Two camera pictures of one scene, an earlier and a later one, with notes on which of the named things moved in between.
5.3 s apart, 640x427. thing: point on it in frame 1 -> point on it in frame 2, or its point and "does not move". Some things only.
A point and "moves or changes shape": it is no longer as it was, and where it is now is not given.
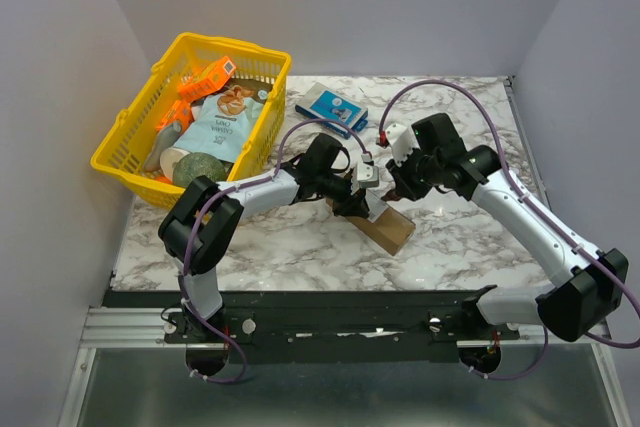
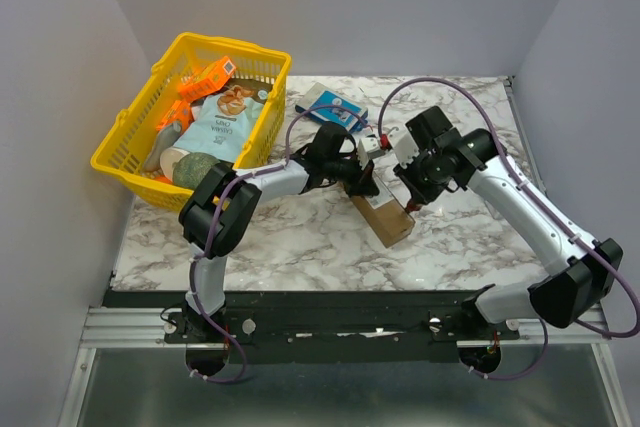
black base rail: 359,327 does not move
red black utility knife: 390,196 -> 413,205
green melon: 196,164 does not move
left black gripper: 352,205 -> 361,182
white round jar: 168,156 does not move
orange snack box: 208,79 does not move
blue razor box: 324,102 does not move
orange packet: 179,112 does not move
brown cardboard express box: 384,226 moves or changes shape
